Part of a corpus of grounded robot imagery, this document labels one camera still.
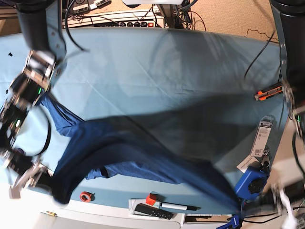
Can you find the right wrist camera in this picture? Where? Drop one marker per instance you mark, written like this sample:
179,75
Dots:
14,192

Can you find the white paper label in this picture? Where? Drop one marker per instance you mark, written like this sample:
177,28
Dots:
249,161

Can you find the clear blister package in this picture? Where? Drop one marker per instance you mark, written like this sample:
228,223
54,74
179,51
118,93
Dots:
262,135

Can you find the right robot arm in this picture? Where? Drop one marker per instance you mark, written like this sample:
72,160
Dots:
41,24

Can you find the red tape roll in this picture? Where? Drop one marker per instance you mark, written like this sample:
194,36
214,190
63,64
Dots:
85,196

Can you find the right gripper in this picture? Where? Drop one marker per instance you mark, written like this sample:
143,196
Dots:
31,171

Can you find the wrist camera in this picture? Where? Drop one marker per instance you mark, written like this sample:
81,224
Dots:
290,222
14,192

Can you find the white power strip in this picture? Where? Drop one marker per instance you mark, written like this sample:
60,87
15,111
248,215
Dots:
132,18

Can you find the light blue table cloth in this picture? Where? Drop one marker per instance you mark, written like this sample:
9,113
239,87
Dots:
194,91

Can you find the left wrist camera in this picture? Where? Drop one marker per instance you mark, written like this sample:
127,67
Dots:
290,222

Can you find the blue box with knob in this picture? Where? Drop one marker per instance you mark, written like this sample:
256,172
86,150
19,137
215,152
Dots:
252,182

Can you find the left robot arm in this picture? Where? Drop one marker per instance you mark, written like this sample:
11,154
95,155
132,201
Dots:
289,19

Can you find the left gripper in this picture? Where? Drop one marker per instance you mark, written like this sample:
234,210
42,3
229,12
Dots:
281,197

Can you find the blue clamp bottom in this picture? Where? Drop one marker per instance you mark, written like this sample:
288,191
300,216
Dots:
235,222

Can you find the orange black utility knife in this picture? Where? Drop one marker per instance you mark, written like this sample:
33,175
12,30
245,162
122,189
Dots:
269,92

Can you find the black remote control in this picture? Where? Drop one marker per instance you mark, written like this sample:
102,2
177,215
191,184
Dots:
154,212

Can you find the red small block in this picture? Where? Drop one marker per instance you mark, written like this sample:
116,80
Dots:
151,199

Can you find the white black marker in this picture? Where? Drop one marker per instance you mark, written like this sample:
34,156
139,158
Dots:
179,207

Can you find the dark blue t-shirt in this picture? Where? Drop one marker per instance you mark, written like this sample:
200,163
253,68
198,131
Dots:
143,143

